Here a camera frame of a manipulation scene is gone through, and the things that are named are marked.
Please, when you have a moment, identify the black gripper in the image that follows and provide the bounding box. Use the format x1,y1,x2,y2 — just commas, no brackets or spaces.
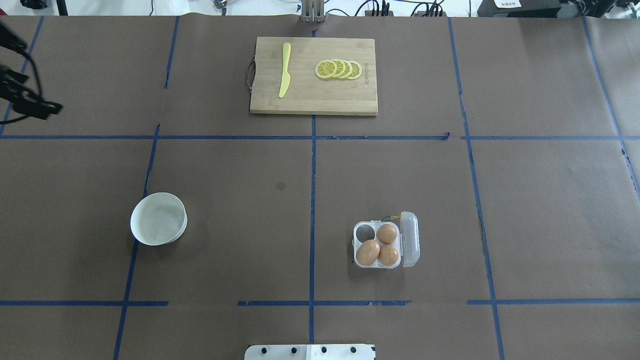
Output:
0,64,63,121

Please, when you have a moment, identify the brown egg from bowl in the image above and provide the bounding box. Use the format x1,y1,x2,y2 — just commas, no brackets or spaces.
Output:
355,239,381,267

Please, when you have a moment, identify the clear plastic egg box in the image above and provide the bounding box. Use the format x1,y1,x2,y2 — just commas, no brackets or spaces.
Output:
352,210,421,270

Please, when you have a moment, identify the brown egg in box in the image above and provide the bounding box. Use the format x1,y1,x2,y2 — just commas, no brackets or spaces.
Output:
377,244,400,268
375,223,399,245

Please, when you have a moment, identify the black computer box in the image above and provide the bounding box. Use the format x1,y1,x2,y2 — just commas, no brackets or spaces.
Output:
477,0,562,18

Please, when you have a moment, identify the white round bowl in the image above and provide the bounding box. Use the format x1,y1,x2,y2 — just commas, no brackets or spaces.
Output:
129,193,188,246

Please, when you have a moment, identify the yellow plastic knife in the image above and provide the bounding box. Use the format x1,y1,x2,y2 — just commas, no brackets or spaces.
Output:
278,42,291,99

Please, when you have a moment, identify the wooden cutting board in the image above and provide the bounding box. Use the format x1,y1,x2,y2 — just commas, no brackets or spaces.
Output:
250,36,378,117

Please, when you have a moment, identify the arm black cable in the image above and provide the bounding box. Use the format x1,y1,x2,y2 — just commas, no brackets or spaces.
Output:
0,47,45,125

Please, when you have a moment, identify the aluminium frame post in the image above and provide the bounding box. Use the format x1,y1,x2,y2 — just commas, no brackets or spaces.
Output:
300,0,326,23

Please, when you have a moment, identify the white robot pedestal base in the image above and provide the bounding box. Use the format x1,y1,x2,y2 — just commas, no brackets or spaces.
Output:
244,343,377,360

